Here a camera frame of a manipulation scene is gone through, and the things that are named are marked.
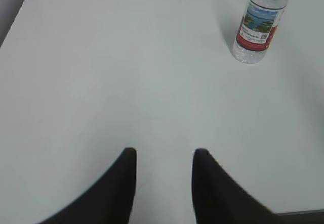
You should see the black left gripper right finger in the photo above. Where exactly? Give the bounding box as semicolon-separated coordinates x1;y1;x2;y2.
191;148;279;224

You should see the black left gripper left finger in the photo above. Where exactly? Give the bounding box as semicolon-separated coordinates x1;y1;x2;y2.
42;148;137;223

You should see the clear plastic water bottle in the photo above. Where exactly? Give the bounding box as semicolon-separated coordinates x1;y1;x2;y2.
232;0;289;64

